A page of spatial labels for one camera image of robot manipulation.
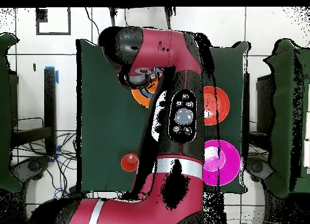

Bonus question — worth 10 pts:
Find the light blue bowl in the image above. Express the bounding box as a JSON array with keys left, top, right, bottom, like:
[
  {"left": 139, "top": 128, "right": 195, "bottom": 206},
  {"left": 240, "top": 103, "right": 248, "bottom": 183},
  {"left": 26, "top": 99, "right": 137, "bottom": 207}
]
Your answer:
[{"left": 142, "top": 67, "right": 165, "bottom": 99}]

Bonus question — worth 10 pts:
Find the shallow red-orange bowl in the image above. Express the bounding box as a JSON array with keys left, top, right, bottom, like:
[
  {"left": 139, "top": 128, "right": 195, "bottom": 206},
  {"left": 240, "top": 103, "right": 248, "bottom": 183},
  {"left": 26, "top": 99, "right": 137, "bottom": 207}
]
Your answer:
[{"left": 202, "top": 85, "right": 231, "bottom": 126}]

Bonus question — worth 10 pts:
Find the dark green tablecloth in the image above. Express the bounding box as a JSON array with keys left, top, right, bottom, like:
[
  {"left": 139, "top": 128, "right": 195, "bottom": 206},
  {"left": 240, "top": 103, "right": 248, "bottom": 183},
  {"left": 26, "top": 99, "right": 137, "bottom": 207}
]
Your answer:
[{"left": 76, "top": 38, "right": 250, "bottom": 194}]

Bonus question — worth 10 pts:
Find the tall red-orange cup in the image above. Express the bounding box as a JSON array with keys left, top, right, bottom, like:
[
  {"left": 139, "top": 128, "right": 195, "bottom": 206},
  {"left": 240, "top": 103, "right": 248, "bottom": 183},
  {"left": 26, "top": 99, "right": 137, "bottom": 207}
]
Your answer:
[{"left": 120, "top": 152, "right": 139, "bottom": 173}]

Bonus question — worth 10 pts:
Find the large pink bowl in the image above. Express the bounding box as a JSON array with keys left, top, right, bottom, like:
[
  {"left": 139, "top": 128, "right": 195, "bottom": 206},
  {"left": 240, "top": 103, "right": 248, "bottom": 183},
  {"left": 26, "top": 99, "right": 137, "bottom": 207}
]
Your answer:
[{"left": 202, "top": 139, "right": 242, "bottom": 186}]

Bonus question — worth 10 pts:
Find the black tripod leg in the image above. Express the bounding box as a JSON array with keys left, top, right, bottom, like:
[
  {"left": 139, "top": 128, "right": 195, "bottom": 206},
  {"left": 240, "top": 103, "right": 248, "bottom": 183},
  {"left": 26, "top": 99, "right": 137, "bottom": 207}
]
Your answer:
[
  {"left": 164, "top": 7, "right": 176, "bottom": 30},
  {"left": 108, "top": 7, "right": 117, "bottom": 27}
]

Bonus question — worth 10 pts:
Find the blue tape piece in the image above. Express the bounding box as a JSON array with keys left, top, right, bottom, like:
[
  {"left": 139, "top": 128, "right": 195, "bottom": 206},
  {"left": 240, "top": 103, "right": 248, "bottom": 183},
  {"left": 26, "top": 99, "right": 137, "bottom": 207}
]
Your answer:
[{"left": 45, "top": 65, "right": 59, "bottom": 85}]

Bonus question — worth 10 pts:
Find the green cloth side table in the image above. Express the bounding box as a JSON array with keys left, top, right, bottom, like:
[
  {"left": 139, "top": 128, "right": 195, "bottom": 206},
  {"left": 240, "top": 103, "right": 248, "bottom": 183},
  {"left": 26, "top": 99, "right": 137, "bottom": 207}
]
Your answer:
[
  {"left": 263, "top": 38, "right": 310, "bottom": 199},
  {"left": 0, "top": 33, "right": 23, "bottom": 193}
]

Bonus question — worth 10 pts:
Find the tangle of floor cables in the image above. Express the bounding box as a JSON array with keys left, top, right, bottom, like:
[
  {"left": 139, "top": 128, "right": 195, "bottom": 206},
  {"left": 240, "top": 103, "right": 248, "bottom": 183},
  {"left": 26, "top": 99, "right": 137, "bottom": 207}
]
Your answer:
[{"left": 12, "top": 130, "right": 81, "bottom": 200}]

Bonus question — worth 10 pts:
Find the black table frame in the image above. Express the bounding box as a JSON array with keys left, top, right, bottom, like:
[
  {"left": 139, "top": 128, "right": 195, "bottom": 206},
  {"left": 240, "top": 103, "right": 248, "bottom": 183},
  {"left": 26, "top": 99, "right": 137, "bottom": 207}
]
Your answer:
[
  {"left": 242, "top": 72, "right": 273, "bottom": 159},
  {"left": 9, "top": 67, "right": 58, "bottom": 157}
]

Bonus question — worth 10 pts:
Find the black square floor frame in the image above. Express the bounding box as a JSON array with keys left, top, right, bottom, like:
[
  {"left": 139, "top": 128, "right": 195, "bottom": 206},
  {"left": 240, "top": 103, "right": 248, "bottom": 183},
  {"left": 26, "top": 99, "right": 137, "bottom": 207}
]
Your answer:
[{"left": 35, "top": 7, "right": 71, "bottom": 36}]

